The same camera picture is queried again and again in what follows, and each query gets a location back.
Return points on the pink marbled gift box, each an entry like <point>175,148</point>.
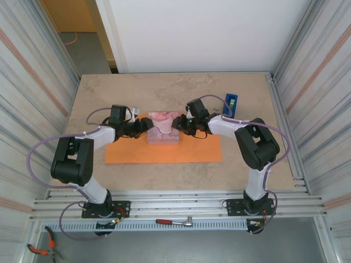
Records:
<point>164,134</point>

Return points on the orange wrapping paper sheet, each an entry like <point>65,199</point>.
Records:
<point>164,153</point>

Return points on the blue tape dispenser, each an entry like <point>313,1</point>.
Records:
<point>227,112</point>

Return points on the black base connector block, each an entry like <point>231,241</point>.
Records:
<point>255,226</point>
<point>104,227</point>

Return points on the white door frame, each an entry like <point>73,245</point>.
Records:
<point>115,41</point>

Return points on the aluminium rail frame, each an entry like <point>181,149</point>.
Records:
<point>178,204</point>

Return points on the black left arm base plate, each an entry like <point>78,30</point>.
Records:
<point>123,208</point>

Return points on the aluminium frame post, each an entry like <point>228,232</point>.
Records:
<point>62,49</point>
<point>296,41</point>

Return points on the aluminium side rail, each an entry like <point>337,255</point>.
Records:
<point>286,115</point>

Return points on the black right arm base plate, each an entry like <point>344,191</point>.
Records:
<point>233,208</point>

